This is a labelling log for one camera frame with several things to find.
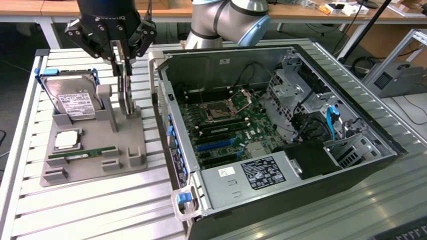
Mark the white box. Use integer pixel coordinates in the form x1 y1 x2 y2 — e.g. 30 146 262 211
339 4 372 17

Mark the black keyboard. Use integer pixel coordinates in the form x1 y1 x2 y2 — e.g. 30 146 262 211
373 219 427 240

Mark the CPU socket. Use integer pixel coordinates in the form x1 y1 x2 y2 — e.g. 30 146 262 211
202 101 237 124

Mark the thin black wire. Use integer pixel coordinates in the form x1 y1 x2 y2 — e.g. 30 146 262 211
234 61 269 90

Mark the green motherboard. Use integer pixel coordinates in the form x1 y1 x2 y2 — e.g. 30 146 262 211
177 84 291 171

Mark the perforated silver disk bay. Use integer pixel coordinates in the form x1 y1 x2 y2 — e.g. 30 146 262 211
323 132 398 171

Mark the open black PC case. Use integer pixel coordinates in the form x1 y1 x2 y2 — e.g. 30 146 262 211
147 43 409 240

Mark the metal socket cover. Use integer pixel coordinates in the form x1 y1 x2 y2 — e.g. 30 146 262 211
226 89 253 111

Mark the silver CPU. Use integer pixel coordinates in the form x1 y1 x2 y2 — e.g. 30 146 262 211
54 130 83 149

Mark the black wire bundle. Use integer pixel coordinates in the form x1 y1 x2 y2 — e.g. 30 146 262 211
291 112 335 145

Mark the black plastic air shroud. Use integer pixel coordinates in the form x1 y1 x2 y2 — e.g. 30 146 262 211
273 139 345 181

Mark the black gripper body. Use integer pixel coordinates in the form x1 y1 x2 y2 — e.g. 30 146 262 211
77 0 145 43

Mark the aluminium profile frame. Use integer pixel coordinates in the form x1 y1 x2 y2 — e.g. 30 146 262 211
384 28 427 83

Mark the silver metal disk bay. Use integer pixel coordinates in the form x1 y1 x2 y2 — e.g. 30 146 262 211
265 53 338 133

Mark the silver chipset heatsink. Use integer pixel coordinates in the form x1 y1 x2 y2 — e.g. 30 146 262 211
246 143 273 159

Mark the black tripod pole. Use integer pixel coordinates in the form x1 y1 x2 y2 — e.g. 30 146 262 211
335 0 394 62

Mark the grey power supply unit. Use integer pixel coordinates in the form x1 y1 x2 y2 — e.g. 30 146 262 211
199 149 303 211

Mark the graphics card with black fan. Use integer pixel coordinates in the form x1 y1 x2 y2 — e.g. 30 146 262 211
113 41 137 116

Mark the wooden desk with white legs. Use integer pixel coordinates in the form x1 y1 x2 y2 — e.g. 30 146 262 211
0 0 195 50
270 0 427 61

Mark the blue disk wire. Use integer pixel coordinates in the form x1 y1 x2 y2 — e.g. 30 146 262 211
327 105 342 143

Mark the green RAM stick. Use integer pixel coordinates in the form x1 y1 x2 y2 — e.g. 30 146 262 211
47 146 121 160
199 124 251 138

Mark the grey plastic parts rack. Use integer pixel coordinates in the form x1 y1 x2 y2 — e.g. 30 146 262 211
39 83 151 188

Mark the black RAM slot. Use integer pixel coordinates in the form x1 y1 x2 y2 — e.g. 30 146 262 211
186 94 233 104
185 91 233 101
197 122 251 135
183 86 230 96
185 89 231 98
195 116 250 129
195 119 251 132

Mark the black expansion slot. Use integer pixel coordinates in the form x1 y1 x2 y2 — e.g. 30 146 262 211
202 157 242 169
194 134 233 146
201 152 239 163

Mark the hard disk with blue carrier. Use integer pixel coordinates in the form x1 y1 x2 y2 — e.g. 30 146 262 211
34 66 105 121

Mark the blue expansion slot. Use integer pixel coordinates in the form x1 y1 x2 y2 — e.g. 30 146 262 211
195 139 235 152

